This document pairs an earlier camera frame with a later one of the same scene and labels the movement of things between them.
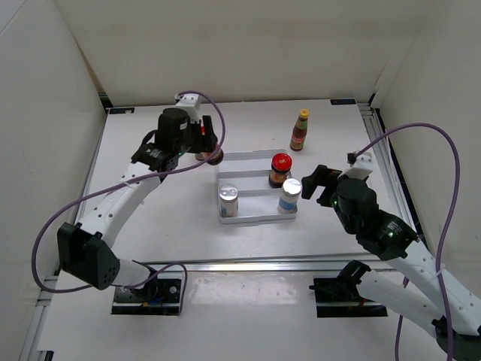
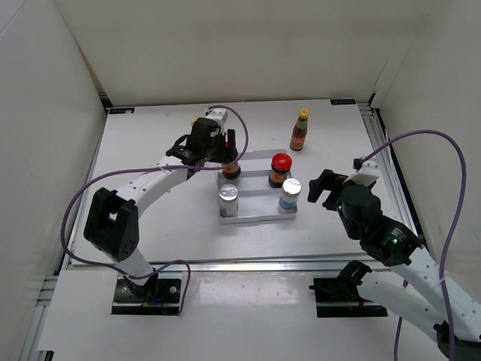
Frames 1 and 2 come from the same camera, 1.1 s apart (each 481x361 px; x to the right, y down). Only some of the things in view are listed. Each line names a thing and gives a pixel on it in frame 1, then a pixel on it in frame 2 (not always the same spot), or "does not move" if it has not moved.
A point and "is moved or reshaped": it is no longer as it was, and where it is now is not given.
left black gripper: [210, 138] → [231, 150]
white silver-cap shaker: [288, 199] does not move
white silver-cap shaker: [228, 195] does not move
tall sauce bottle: [299, 133] does not move
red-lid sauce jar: [216, 159] is moved or reshaped
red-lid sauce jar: [281, 165] does not move
